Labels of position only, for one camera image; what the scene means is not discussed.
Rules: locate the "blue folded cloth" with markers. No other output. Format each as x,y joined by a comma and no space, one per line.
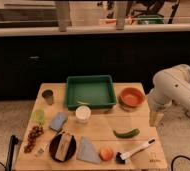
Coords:
87,152

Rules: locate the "bunch of red grapes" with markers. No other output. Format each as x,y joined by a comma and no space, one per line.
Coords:
34,133

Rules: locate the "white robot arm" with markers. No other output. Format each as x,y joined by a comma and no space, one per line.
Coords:
172,84

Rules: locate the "blue sponge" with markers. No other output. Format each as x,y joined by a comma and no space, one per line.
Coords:
58,121

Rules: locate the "small clear wrapped item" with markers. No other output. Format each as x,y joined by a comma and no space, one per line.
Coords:
41,150

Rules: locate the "green chili pepper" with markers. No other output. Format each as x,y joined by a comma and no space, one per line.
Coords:
129,134

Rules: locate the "black round plate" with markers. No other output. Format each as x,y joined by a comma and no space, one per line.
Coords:
54,146

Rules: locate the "white black dish brush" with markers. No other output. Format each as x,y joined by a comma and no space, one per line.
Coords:
124,157

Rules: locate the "green plastic tray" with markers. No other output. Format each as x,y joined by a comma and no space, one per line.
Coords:
96,91

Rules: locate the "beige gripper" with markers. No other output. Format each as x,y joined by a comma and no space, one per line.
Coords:
155,118

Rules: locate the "black stand pole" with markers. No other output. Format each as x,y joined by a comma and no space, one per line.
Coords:
13,142

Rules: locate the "orange bowl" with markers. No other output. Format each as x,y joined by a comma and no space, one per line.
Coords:
131,97

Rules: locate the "orange fruit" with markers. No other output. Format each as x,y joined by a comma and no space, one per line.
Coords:
106,153

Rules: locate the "brown wooden block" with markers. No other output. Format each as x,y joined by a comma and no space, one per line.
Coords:
63,146

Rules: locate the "dark metal cup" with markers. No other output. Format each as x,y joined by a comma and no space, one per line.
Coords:
48,96

